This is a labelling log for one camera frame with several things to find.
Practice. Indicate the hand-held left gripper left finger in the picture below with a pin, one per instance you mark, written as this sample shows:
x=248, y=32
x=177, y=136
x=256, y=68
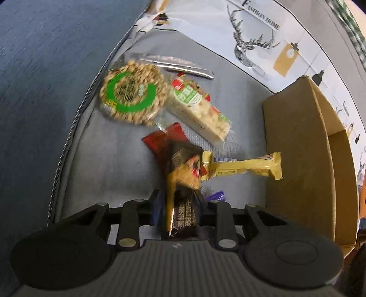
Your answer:
x=156, y=207

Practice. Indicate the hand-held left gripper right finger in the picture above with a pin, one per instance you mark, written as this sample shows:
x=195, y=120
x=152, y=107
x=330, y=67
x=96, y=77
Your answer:
x=206, y=212

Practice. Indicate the dark brown snack bar packet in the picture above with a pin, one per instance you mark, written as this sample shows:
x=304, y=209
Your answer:
x=183, y=212

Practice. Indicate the yellow snack bar packet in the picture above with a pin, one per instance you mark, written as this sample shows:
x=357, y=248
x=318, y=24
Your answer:
x=243, y=167

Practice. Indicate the red snack packet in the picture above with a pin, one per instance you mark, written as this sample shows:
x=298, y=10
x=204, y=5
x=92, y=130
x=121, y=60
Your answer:
x=160, y=140

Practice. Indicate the rectangular peanut brittle packet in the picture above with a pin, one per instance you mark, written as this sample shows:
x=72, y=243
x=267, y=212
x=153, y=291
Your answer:
x=200, y=114

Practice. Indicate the cardboard box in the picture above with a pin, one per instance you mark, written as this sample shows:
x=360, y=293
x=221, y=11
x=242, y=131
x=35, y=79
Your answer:
x=294, y=160

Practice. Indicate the round green-label peanut brittle packet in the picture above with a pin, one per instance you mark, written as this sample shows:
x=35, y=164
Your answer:
x=131, y=94

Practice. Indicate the silver foil packet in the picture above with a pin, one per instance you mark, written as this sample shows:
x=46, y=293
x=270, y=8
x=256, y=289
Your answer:
x=174, y=63

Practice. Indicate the purple wrapper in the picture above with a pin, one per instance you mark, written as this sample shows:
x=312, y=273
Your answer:
x=216, y=196

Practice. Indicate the grey cloth mat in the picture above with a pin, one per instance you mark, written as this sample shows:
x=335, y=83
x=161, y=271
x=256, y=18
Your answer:
x=243, y=94

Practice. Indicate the white deer-print cloth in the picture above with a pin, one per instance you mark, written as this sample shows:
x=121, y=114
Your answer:
x=206, y=20

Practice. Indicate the green checked cloth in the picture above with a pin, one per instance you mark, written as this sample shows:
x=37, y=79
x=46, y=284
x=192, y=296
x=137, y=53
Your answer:
x=353, y=28

